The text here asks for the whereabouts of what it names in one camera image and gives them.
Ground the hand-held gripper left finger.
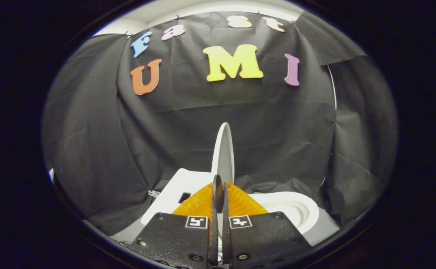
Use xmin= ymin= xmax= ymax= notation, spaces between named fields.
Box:
xmin=128 ymin=174 xmax=220 ymax=268

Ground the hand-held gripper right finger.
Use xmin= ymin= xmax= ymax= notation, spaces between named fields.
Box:
xmin=221 ymin=181 xmax=312 ymax=268

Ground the white toilet lid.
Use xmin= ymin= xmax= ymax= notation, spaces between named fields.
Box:
xmin=211 ymin=122 xmax=236 ymax=187

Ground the white toilet with tank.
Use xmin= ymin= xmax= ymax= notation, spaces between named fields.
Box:
xmin=141 ymin=168 xmax=320 ymax=243

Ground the white toilet seat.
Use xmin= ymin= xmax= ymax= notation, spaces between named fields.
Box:
xmin=250 ymin=192 xmax=320 ymax=234

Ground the black backdrop cloth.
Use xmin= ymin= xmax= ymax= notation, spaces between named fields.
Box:
xmin=42 ymin=11 xmax=399 ymax=236

